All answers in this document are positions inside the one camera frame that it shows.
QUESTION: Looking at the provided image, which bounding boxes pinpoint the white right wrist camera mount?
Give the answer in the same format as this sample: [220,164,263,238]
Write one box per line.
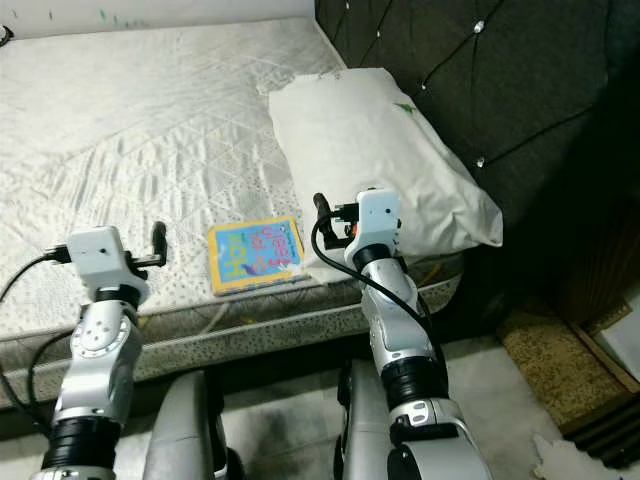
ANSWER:
[353,188,401,251]

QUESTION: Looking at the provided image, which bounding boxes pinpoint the grey quilted mattress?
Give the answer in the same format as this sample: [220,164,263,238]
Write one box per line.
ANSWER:
[0,18,466,401]

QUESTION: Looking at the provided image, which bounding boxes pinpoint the silver robot left leg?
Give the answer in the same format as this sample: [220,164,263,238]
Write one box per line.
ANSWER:
[140,370,246,480]

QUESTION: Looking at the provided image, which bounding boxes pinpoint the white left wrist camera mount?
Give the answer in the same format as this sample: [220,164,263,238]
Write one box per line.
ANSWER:
[66,226,133,291]

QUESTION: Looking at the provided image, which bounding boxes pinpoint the silver robot right leg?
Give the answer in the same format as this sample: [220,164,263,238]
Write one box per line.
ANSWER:
[335,358,401,480]

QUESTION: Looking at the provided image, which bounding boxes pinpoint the cream pillow with print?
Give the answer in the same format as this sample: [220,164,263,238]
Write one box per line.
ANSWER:
[268,68,504,286]

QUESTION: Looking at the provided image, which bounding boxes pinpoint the colourful children's book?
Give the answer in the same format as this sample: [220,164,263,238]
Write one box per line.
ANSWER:
[207,215,306,298]

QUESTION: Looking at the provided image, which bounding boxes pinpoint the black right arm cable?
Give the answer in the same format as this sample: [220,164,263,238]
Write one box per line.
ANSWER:
[310,225,436,351]

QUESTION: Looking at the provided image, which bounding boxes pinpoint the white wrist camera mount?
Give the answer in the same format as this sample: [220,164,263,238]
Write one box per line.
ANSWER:
[353,188,401,251]
[66,226,133,291]

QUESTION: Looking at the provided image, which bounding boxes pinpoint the short black left arm cable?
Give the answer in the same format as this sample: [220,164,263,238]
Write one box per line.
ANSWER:
[32,330,81,411]

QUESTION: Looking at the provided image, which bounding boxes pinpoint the white paper scrap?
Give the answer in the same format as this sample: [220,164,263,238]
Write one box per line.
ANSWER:
[530,430,611,480]

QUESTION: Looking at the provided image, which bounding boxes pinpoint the silver robot leg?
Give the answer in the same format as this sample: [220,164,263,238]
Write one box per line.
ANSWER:
[140,370,246,480]
[335,358,401,480]

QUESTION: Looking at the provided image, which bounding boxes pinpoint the brown speckled floor mat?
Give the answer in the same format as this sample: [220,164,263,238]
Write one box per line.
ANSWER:
[500,305,640,431]

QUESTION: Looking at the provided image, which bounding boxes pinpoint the black tufted headboard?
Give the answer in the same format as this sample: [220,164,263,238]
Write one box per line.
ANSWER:
[315,0,640,331]

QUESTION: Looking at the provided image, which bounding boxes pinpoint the long black left arm cable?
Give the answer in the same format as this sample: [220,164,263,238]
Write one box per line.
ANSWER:
[0,248,73,421]

